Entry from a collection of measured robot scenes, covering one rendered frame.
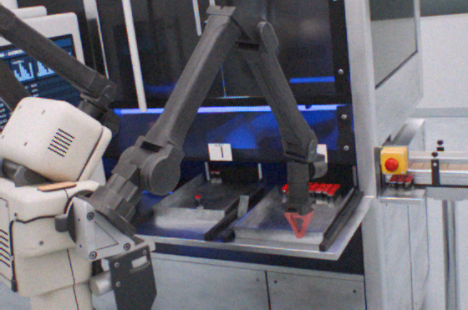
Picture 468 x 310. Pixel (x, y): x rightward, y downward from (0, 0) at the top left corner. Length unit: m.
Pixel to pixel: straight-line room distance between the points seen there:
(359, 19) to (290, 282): 0.94
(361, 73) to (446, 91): 4.72
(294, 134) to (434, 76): 5.06
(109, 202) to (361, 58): 0.96
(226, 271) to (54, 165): 1.16
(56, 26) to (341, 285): 1.30
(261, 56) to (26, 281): 0.68
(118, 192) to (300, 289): 1.15
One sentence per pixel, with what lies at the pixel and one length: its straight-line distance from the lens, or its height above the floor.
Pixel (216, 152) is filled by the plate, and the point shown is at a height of 1.02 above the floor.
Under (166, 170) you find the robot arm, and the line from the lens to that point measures 1.14.
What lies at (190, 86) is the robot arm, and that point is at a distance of 1.18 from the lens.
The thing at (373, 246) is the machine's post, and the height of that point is 0.71.
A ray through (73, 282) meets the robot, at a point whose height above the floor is 1.01.
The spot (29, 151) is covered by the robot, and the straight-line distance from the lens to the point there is 1.19.
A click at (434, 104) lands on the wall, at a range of 6.54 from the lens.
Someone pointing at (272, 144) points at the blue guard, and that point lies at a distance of 1.94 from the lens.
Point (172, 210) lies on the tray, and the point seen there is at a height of 0.90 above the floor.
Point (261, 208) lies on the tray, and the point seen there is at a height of 0.89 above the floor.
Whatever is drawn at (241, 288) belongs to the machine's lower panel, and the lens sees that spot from 2.23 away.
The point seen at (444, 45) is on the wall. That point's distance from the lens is 6.41.
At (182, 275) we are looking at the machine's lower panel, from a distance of 2.34.
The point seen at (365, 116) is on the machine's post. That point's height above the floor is 1.14.
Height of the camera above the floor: 1.56
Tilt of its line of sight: 14 degrees down
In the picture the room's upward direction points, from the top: 7 degrees counter-clockwise
